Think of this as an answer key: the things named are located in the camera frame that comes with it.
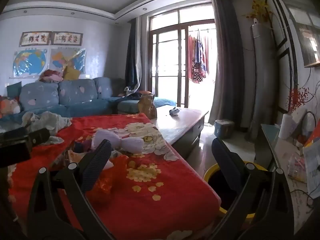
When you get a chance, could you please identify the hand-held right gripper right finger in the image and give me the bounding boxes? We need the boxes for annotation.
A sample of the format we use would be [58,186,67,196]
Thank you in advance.
[210,137,295,240]

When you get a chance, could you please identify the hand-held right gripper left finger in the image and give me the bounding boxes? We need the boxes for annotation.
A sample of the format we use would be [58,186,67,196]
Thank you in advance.
[26,139,118,240]

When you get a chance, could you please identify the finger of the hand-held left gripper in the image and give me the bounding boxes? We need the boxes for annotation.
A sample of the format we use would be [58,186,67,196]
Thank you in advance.
[26,127,50,147]

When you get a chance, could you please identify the yellow round bin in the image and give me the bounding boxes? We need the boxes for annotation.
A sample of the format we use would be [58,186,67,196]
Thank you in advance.
[203,161,269,220]

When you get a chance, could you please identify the pale green cloth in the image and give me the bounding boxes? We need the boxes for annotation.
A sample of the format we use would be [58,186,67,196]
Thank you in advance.
[21,111,73,144]

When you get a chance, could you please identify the teal storage box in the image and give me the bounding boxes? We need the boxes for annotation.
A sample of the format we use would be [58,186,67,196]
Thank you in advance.
[214,119,235,139]

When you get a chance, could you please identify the purple plush toy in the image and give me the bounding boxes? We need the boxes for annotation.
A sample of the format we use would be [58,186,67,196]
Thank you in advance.
[91,129,145,154]

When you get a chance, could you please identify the orange floral cloth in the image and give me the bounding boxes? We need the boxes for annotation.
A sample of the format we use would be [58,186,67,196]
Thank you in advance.
[0,96,22,118]

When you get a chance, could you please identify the teal cushion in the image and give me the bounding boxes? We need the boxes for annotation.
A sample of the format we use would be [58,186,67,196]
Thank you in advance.
[7,82,23,98]

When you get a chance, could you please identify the glass topped cabinet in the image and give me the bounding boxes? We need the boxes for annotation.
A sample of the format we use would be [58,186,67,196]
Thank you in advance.
[255,123,320,230]

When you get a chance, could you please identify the dark wooden coffee table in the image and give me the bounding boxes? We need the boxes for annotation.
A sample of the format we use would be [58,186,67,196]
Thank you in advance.
[150,106,209,159]

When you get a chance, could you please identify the blue sofa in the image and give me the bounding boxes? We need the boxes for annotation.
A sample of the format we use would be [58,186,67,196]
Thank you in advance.
[0,77,177,125]

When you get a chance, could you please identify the pile of red clothes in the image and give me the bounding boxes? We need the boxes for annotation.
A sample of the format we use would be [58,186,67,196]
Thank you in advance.
[39,69,64,82]

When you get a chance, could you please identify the red floral blanket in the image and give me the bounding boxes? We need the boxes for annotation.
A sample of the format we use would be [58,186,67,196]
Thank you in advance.
[7,112,223,240]

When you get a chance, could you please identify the yellow cushion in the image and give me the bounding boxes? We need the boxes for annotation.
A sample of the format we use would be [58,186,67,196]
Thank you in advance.
[62,66,82,81]

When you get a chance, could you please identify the white vase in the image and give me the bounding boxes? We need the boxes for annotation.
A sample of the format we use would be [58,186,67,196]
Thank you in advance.
[278,114,297,140]

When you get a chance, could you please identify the colour swatch card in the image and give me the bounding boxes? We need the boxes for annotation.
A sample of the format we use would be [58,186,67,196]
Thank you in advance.
[287,152,308,183]

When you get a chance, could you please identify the world map poster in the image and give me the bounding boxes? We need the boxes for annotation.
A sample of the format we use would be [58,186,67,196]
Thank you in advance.
[12,49,49,77]

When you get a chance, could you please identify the brown paper bag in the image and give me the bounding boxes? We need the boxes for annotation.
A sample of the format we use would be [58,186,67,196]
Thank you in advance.
[138,93,157,119]

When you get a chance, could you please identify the dark clothes on sofa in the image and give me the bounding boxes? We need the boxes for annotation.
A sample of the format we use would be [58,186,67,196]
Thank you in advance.
[125,91,153,100]

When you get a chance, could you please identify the white card box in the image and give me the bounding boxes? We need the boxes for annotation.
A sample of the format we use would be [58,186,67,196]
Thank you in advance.
[292,109,308,135]

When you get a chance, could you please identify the white printed paper sheet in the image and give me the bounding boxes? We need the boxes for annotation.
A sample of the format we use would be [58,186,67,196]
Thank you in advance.
[302,140,320,199]

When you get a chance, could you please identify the grey standing air conditioner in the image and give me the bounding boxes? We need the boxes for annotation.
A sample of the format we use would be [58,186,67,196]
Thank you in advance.
[246,19,275,140]

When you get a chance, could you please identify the red colourful picture book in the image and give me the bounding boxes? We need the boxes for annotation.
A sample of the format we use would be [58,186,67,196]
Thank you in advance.
[304,130,320,147]

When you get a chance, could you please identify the grey curtain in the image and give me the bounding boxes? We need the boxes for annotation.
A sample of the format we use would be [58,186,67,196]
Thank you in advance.
[209,0,244,132]

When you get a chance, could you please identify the framed calligraphy scroll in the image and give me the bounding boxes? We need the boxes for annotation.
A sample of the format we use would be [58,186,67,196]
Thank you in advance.
[52,32,83,46]
[19,31,53,47]

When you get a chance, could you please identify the hanging laundry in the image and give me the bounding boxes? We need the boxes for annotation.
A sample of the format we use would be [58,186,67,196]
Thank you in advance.
[187,29,217,84]

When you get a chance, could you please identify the brown framed balcony door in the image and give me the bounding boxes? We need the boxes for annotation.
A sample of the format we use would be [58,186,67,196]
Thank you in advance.
[147,2,217,108]

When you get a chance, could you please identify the dark blue curtain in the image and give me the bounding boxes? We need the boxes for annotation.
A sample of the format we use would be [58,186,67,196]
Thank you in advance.
[124,15,143,97]

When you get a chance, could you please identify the yellow artificial flowers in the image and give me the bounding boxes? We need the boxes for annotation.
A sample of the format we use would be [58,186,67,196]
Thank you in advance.
[244,0,274,28]

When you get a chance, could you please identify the black cable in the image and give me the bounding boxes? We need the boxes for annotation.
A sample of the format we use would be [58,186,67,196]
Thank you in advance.
[291,189,315,215]

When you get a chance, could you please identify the black ring frame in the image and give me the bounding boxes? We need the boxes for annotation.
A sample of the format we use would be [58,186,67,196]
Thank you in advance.
[301,111,317,138]

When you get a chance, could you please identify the wall television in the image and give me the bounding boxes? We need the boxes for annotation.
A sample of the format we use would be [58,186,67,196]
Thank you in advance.
[287,7,320,68]

